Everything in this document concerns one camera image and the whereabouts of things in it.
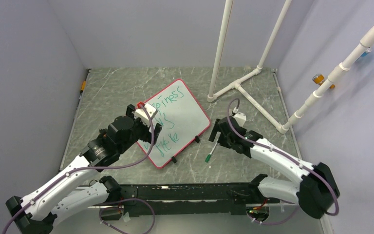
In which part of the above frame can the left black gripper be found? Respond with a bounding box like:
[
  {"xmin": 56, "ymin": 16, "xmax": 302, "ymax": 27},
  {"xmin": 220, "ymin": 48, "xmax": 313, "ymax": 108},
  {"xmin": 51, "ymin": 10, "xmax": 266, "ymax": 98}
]
[{"xmin": 118, "ymin": 104, "xmax": 162, "ymax": 154}]

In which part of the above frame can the white green marker pen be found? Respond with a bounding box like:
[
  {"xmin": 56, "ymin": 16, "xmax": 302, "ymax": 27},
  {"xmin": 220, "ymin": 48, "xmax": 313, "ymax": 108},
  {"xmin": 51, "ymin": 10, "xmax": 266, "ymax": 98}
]
[{"xmin": 208, "ymin": 137, "xmax": 219, "ymax": 155}]

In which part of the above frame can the pink framed whiteboard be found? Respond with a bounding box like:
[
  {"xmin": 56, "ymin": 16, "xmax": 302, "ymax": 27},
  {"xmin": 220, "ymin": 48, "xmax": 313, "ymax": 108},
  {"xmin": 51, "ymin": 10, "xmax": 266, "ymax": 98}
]
[{"xmin": 144, "ymin": 79, "xmax": 210, "ymax": 168}]

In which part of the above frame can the green marker cap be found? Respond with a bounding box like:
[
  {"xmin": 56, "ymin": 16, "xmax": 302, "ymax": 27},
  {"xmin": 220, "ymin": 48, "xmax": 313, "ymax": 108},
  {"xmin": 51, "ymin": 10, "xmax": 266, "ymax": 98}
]
[{"xmin": 205, "ymin": 154, "xmax": 212, "ymax": 163}]

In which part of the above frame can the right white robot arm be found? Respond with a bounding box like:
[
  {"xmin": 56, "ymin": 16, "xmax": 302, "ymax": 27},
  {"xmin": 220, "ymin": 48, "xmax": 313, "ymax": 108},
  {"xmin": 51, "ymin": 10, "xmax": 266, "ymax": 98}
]
[{"xmin": 209, "ymin": 116, "xmax": 340, "ymax": 219}]

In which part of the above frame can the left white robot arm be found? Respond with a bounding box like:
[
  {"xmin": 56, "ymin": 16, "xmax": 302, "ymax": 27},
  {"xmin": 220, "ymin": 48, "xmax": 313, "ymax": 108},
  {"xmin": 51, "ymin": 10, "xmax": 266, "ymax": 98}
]
[{"xmin": 5, "ymin": 102, "xmax": 162, "ymax": 234}]

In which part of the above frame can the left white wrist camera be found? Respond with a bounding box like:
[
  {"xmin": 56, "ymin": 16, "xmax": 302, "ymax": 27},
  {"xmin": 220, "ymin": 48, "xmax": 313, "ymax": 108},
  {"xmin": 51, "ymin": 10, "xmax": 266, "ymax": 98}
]
[{"xmin": 134, "ymin": 102, "xmax": 158, "ymax": 126}]

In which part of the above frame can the white PVC pipe frame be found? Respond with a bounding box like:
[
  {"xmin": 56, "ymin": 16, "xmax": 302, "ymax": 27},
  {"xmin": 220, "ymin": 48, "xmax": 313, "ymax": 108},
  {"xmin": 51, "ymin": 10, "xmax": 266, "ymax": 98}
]
[{"xmin": 206, "ymin": 0, "xmax": 294, "ymax": 134}]

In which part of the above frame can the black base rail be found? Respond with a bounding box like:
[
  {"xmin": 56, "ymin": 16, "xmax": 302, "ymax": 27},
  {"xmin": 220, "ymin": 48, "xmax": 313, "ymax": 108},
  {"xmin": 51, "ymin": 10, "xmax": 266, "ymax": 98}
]
[{"xmin": 103, "ymin": 182, "xmax": 279, "ymax": 217}]

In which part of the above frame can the orange wall knob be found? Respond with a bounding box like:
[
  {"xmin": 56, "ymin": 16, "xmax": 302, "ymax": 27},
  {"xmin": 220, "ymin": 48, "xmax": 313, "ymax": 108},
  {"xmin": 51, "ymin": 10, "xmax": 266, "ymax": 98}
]
[{"xmin": 312, "ymin": 74, "xmax": 326, "ymax": 86}]

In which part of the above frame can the blue wall knob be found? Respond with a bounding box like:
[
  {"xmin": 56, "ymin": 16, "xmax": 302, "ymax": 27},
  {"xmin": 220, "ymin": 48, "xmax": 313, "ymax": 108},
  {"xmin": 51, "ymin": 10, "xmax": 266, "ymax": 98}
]
[{"xmin": 360, "ymin": 47, "xmax": 372, "ymax": 58}]

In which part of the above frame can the white diagonal pipe rail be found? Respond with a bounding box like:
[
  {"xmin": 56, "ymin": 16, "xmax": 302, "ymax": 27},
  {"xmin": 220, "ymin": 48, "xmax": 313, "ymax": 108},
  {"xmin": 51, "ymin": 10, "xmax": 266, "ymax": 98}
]
[{"xmin": 280, "ymin": 26, "xmax": 374, "ymax": 133}]

